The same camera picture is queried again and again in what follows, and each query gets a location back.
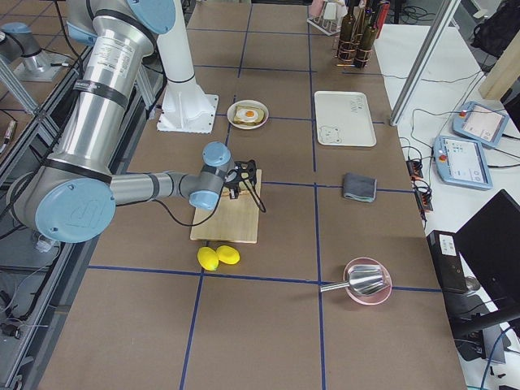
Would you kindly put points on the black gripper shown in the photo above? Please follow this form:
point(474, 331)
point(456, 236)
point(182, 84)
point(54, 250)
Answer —
point(232, 189)

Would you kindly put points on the bread slice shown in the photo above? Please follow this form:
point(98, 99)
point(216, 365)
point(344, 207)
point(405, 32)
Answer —
point(235, 193)
point(260, 119)

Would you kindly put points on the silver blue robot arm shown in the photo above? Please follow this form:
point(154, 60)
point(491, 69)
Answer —
point(73, 195)

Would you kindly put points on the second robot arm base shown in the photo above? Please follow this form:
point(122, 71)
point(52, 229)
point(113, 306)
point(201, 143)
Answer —
point(18, 42)

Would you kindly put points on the cream bear tray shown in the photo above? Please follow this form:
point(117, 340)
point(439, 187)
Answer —
point(343, 119)

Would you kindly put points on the wooden cutting board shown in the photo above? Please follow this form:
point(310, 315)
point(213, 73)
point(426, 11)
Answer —
point(234, 220)

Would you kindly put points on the yellow lemon near board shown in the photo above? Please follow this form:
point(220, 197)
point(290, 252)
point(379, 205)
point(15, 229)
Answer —
point(228, 254)

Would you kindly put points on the white round plate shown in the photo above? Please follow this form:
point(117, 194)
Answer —
point(232, 108)

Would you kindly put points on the fried egg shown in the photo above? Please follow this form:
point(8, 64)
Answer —
point(247, 115)

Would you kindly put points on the yellow lemon outer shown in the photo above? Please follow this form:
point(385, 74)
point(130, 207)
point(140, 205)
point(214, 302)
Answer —
point(208, 258)

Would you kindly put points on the bread slice under egg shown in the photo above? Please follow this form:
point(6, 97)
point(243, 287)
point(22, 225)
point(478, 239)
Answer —
point(260, 119)

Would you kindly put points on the grey folded cloth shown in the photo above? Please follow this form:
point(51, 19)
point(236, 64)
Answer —
point(359, 187)

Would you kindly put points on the metal scoop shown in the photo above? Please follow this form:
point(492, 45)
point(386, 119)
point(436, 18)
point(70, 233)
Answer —
point(361, 280)

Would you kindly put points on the pink bowl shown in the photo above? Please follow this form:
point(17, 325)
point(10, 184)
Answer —
point(374, 299)

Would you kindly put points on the dark wine bottle left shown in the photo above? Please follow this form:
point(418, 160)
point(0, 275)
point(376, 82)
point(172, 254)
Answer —
point(346, 31)

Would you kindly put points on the dark wine bottle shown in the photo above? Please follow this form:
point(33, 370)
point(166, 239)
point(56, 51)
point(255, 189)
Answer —
point(367, 40)
point(346, 31)

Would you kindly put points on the orange black usb hub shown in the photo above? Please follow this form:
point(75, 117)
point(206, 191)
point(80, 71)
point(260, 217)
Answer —
point(422, 190)

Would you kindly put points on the dark wine bottle right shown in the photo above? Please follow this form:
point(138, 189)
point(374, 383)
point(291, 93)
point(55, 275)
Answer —
point(367, 40)

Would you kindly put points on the black computer box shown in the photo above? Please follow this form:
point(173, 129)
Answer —
point(447, 262)

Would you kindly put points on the blue teach pendant near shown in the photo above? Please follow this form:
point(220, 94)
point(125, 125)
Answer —
point(461, 162)

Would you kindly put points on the blue teach pendant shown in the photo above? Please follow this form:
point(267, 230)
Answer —
point(480, 123)
point(461, 162)

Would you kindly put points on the blue teach pendant far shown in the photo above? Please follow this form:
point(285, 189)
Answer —
point(480, 123)

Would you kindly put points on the black monitor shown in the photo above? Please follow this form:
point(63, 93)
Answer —
point(489, 244)

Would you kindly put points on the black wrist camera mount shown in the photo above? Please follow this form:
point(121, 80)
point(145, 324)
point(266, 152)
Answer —
point(247, 170)

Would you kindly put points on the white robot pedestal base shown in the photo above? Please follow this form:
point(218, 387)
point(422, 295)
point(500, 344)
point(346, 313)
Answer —
point(185, 106)

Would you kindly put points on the white wire cup rack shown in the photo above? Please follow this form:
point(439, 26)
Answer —
point(326, 15)

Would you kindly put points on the copper wire bottle rack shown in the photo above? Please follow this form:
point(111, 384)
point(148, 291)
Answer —
point(355, 40)

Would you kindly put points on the aluminium frame post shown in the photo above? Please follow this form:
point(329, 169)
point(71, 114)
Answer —
point(435, 32)

